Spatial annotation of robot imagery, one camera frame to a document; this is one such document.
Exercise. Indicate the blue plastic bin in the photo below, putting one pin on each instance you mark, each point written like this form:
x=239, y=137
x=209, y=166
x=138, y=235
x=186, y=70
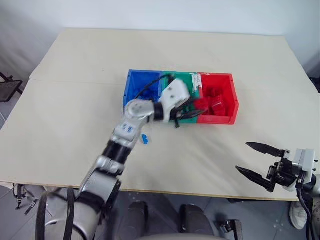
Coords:
x=140, y=80

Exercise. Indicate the red plastic bin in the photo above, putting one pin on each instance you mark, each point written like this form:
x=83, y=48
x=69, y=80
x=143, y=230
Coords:
x=231, y=100

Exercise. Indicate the blue toy block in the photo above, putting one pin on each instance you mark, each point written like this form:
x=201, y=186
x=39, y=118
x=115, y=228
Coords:
x=145, y=139

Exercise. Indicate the green plastic bin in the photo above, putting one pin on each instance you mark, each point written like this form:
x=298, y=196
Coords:
x=186, y=77

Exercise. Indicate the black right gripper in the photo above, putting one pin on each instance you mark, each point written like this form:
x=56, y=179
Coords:
x=285, y=171

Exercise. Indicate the white tape strip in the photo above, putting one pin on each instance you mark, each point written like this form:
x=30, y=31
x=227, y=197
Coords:
x=196, y=80

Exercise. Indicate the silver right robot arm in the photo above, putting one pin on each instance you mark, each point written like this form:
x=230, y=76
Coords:
x=316, y=186

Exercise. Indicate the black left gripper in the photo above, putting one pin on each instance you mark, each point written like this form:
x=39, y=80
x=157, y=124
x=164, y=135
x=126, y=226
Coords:
x=178, y=113

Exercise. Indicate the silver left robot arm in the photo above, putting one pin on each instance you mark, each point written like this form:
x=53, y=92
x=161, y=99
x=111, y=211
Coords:
x=136, y=111

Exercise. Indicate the grey robot torso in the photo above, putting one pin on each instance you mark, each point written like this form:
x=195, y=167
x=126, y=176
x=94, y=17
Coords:
x=180, y=237

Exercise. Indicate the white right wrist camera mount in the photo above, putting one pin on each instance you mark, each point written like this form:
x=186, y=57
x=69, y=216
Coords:
x=305, y=162

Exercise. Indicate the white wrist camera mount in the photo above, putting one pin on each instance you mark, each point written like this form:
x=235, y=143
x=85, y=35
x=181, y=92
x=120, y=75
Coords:
x=175, y=93
x=305, y=162

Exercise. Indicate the dark rounded shape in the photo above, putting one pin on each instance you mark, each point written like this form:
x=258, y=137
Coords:
x=193, y=218
x=137, y=217

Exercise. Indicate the large red toy block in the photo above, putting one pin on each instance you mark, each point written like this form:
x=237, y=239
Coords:
x=220, y=107

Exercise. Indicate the white sneaker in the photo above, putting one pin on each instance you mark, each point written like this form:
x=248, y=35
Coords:
x=298, y=215

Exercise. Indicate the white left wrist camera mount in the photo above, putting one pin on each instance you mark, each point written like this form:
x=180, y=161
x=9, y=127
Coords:
x=175, y=93

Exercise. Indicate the black metal mesh stand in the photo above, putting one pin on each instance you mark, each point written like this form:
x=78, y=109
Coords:
x=8, y=87

